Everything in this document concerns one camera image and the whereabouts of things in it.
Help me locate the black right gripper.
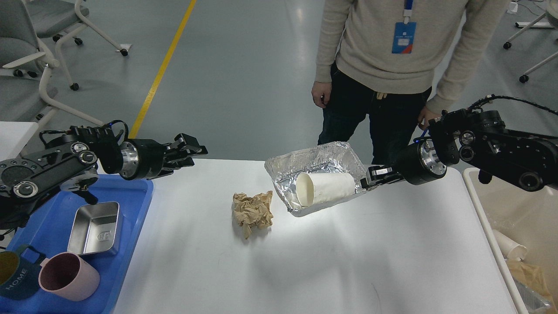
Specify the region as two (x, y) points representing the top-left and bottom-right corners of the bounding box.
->
(360, 139), (447, 190)

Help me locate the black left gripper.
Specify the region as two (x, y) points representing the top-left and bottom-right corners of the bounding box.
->
(118, 133), (208, 181)

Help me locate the white paper cup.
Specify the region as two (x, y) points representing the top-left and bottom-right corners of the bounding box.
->
(295, 173), (355, 207)

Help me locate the aluminium foil tray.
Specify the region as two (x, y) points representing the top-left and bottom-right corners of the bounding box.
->
(264, 141), (367, 217)

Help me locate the metal rectangular tin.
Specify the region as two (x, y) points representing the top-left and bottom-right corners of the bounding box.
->
(67, 201), (123, 256)

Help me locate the pink plastic mug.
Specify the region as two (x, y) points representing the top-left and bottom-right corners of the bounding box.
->
(38, 252), (100, 302)

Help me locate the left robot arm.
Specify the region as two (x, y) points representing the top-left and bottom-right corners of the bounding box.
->
(0, 120), (208, 230)

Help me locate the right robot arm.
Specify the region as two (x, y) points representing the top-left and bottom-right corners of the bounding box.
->
(360, 95), (558, 191)

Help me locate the person in beige sweater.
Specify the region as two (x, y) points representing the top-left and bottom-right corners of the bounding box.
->
(311, 0), (508, 165)

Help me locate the paper cup in bin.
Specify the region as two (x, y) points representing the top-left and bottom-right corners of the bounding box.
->
(492, 229), (528, 261)

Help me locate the beige plastic bin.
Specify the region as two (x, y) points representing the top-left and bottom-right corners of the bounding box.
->
(462, 168), (558, 314)

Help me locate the white side table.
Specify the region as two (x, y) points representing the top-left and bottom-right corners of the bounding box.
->
(0, 121), (38, 161)

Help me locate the grey office chair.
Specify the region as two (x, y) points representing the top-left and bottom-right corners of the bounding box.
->
(0, 0), (104, 127)
(26, 0), (129, 56)

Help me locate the dark blue HOME mug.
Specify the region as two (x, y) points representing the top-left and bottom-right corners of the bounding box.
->
(0, 244), (46, 300)

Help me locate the white chair base right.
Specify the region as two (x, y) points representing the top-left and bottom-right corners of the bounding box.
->
(503, 0), (558, 84)

